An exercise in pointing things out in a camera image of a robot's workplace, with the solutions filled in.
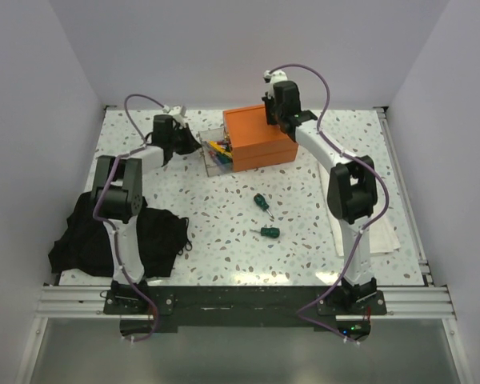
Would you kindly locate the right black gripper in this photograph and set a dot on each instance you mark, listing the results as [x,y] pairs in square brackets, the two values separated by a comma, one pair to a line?
[268,102]

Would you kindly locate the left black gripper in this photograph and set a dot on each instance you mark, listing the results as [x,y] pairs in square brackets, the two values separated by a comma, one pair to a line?
[192,144]

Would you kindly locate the clear plastic drawer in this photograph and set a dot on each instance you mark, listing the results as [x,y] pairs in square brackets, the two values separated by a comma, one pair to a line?
[213,135]

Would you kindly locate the yellow screwdriver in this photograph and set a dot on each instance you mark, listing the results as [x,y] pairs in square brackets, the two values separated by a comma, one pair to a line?
[224,153]
[215,146]

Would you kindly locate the orange drawer box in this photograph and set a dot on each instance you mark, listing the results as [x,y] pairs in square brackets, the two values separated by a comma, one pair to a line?
[254,142]

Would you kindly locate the long green screwdriver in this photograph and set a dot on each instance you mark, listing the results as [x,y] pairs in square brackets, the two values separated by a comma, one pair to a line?
[220,160]

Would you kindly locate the stubby green screwdriver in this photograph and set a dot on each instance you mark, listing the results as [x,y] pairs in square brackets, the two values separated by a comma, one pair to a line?
[268,232]
[261,203]

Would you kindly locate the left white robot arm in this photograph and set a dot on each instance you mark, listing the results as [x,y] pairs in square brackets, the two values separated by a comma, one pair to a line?
[117,189]

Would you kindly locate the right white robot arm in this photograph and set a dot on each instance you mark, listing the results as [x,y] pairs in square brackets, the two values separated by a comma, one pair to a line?
[351,193]

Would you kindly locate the black cloth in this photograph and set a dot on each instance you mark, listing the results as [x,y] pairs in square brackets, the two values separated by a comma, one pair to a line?
[162,236]

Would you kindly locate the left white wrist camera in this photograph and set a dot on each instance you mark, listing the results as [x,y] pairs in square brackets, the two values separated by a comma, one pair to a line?
[177,113]

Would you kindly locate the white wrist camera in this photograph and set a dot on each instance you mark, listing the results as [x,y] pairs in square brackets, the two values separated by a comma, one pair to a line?
[274,76]
[177,113]

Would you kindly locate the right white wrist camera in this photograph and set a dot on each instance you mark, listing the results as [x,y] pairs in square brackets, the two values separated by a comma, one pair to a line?
[274,76]

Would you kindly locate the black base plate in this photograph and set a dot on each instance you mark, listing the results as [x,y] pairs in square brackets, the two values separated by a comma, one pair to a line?
[144,310]

